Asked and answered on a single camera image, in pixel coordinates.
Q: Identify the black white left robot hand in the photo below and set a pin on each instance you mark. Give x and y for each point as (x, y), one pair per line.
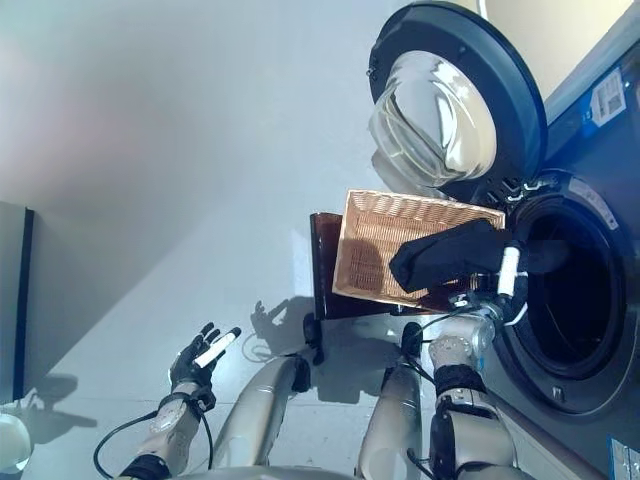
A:
(192, 367)

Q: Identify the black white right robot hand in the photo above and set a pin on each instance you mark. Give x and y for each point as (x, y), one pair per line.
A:
(509, 270)

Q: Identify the black garment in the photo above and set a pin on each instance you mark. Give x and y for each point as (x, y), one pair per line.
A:
(450, 255)

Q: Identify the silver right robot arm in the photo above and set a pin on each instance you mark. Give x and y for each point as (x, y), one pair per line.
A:
(465, 415)

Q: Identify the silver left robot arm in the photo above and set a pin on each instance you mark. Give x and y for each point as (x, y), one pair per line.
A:
(170, 435)

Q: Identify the grey front-load washing machine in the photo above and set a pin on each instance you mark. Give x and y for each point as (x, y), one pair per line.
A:
(600, 300)

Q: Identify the round glass washing machine door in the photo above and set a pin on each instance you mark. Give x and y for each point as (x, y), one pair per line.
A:
(450, 80)

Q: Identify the black right robot foot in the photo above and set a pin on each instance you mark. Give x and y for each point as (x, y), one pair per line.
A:
(412, 340)

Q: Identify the black robot foot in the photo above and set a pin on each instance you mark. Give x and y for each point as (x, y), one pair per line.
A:
(314, 335)
(412, 340)

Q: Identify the black left robot foot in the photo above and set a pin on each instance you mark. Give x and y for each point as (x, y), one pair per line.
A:
(314, 335)

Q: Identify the silver robot torso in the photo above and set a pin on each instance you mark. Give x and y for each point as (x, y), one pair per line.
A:
(265, 474)

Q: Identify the rectangular wicker laundry basket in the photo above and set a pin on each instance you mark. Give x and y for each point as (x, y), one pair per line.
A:
(380, 230)

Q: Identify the amber translucent acrylic stool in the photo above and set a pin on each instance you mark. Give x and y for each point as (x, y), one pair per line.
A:
(322, 260)

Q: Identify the dark baseboard strip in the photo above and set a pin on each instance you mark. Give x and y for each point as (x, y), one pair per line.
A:
(22, 310)

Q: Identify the silver right robot leg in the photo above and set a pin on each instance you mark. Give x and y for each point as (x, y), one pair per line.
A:
(395, 425)

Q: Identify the blue white label sticker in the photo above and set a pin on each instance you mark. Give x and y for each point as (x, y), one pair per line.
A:
(605, 95)

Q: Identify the colourful energy label sticker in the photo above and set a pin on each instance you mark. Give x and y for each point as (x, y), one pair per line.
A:
(625, 457)

